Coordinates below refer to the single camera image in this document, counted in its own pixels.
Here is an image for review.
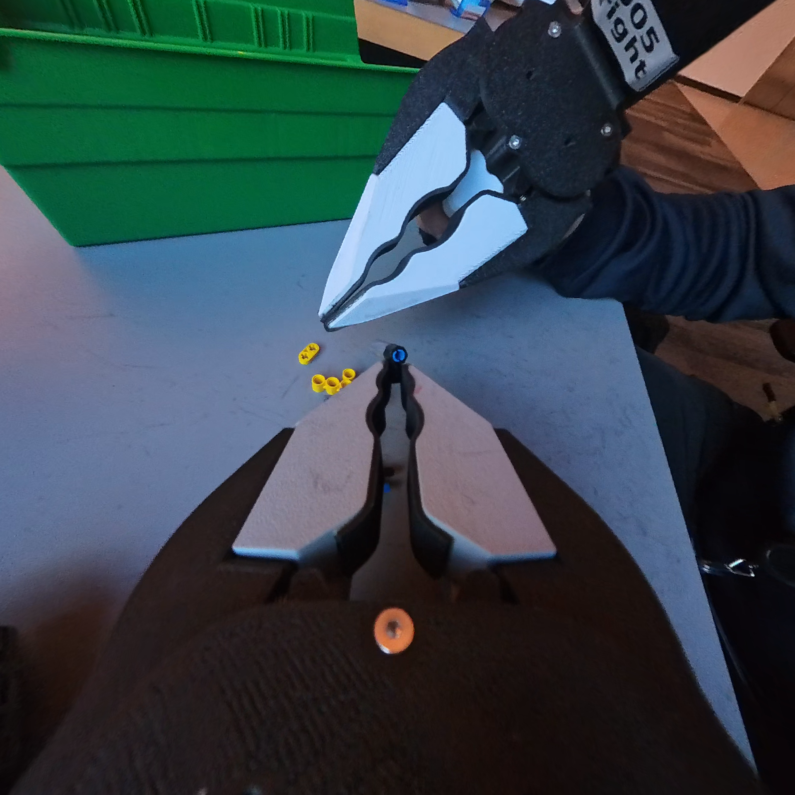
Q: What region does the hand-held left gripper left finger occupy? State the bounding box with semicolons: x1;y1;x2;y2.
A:
231;363;384;580

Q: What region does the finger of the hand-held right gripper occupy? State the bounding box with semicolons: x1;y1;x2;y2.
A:
324;191;530;331
317;101;471;325

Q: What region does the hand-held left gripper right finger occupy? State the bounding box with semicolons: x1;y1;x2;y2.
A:
404;363;558;580

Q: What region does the yellow triangular hole connector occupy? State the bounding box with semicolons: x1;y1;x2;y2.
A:
311;368;357;396

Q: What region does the black blue pin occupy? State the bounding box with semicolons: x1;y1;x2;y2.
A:
382;343;411;389

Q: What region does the green plastic bin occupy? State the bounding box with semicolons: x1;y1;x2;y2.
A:
0;0;423;248

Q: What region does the person's right forearm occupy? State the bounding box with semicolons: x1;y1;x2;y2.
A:
540;164;795;324

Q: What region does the grey desk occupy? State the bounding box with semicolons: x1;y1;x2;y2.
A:
0;168;755;795

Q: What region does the person's right hand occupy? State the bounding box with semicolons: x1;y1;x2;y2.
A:
417;206;451;244

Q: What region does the person's dark clothing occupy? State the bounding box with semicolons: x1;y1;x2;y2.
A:
624;304;795;795

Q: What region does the metal key clip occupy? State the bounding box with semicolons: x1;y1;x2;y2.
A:
699;554;760;580

